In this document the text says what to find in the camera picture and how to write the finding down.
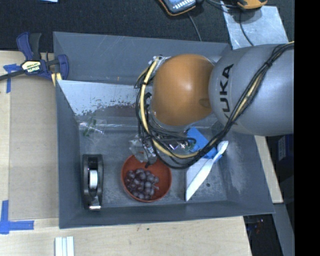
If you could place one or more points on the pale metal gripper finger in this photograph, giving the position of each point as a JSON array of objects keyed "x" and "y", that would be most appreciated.
[
  {"x": 145, "y": 156},
  {"x": 137, "y": 145}
]

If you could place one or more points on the blue block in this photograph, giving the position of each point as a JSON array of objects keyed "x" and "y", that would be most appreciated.
[{"x": 198, "y": 138}]

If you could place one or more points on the red-brown round bowl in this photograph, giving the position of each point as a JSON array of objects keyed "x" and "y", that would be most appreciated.
[{"x": 163, "y": 172}]

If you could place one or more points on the purple toy grape bunch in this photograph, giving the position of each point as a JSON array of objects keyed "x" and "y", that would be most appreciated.
[{"x": 141, "y": 183}]

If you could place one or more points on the clear plastic bag green print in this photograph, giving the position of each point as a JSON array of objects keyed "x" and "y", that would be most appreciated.
[{"x": 91, "y": 126}]

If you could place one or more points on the black tape dispenser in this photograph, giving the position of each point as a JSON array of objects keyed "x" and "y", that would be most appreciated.
[{"x": 93, "y": 178}]

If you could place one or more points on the grey metal bin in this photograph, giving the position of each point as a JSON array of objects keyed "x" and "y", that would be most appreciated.
[{"x": 112, "y": 57}]

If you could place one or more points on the pale wood flat board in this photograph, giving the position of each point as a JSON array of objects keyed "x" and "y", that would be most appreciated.
[{"x": 32, "y": 150}]

